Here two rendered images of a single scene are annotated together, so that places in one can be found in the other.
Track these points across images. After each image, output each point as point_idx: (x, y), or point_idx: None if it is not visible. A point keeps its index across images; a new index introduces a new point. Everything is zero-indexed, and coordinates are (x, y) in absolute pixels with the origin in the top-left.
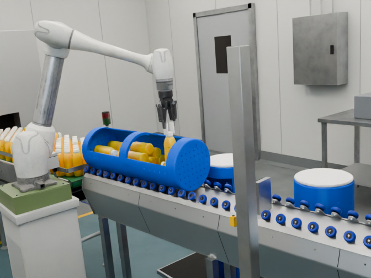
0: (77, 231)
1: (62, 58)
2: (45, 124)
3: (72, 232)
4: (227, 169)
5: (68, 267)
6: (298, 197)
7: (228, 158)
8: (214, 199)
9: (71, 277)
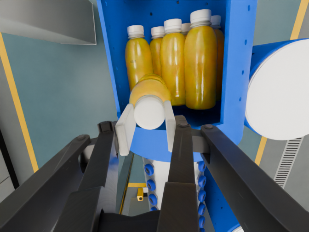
0: (8, 21)
1: None
2: None
3: (1, 20)
4: (247, 125)
5: (26, 30)
6: (219, 217)
7: (307, 90)
8: (148, 172)
9: (37, 32)
